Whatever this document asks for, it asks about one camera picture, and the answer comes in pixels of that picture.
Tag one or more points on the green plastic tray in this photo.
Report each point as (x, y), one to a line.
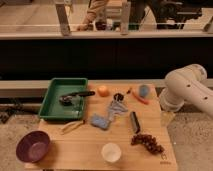
(53, 110)

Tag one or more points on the blue sponge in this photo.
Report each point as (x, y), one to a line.
(100, 122)

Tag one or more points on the person in background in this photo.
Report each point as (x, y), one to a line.
(95, 8)

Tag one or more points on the black brush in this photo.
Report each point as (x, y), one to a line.
(135, 122)

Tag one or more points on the wooden board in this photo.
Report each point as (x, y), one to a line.
(80, 149)

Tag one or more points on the purple bowl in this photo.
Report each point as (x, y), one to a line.
(33, 147)

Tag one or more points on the bunch of dark grapes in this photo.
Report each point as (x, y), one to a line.
(149, 142)

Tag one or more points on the dark round object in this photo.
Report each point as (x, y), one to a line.
(118, 97)

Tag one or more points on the yellow banana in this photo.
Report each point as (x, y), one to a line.
(71, 126)

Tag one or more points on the orange fruit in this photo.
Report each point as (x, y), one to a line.
(103, 91)

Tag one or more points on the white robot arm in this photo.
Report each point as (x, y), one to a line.
(185, 84)

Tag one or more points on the white paper cup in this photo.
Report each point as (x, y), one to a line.
(111, 152)

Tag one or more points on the black handled can opener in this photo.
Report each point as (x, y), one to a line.
(66, 99)

